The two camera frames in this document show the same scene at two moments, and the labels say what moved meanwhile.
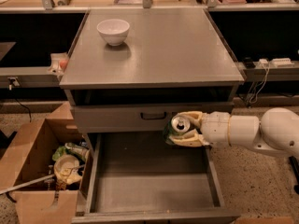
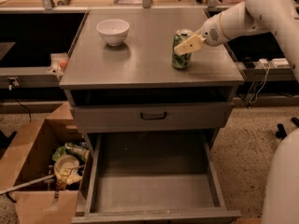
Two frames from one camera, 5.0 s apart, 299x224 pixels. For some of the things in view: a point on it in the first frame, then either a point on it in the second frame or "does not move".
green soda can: x=178 y=124 → x=181 y=62
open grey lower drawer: x=140 y=178 does not move
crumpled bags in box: x=69 y=161 does not move
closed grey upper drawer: x=136 y=119 does not move
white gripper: x=215 y=128 → x=211 y=32
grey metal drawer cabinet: x=130 y=73 does not move
